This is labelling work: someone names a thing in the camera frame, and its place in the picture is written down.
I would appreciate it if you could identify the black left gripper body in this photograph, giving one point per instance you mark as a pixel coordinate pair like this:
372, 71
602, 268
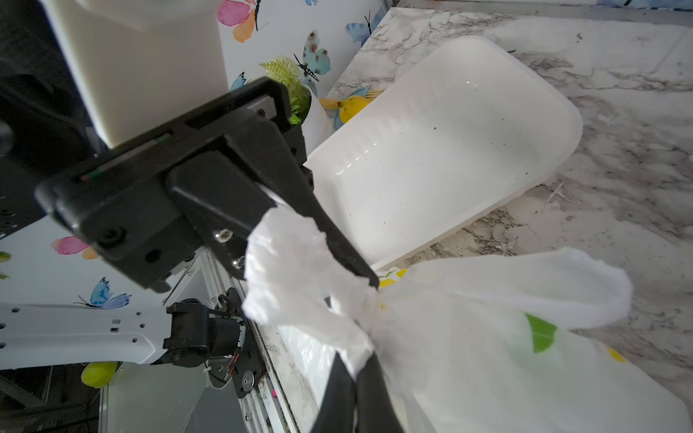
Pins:
118, 203

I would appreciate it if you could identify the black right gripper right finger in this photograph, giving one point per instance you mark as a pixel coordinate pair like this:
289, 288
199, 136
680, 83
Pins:
375, 413

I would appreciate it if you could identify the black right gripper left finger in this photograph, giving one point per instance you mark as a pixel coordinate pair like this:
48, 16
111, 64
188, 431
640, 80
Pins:
337, 411

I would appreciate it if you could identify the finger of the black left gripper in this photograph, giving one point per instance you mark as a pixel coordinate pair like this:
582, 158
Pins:
221, 203
271, 155

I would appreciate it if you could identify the white lemon print plastic bag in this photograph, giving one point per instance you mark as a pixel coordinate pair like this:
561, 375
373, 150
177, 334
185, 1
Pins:
478, 344

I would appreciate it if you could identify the potted plant white pot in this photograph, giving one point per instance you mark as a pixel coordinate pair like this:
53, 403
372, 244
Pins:
306, 110

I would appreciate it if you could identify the small yellow object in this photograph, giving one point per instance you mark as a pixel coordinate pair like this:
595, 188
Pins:
351, 106

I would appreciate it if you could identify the white rectangular fruit tray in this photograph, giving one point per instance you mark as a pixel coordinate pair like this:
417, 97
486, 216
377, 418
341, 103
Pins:
460, 134

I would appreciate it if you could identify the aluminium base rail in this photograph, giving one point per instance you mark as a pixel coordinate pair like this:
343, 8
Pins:
261, 391

